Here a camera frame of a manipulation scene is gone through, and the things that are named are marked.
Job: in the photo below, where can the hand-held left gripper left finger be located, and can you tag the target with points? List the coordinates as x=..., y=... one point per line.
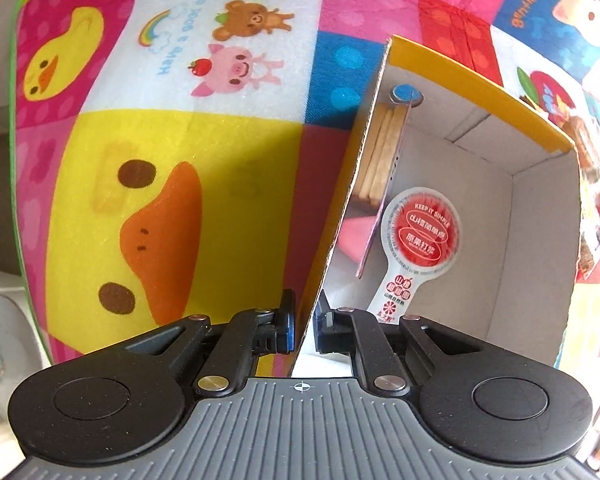
x=287, y=331

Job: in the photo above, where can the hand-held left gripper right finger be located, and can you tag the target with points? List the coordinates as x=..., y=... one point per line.
x=322, y=332

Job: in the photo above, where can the red round label snack packet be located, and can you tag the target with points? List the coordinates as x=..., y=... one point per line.
x=422, y=235

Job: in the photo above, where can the clear cracker packet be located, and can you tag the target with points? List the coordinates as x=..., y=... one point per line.
x=381, y=150

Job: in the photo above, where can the yellow cardboard box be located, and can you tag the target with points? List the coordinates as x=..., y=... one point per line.
x=530, y=260

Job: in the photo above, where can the colourful printed play mat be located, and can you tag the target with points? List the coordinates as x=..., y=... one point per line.
x=180, y=220

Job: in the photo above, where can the blue round lid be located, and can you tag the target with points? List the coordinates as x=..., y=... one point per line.
x=405, y=94

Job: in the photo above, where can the brown patterned snack packet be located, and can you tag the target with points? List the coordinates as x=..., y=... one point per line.
x=597, y=200

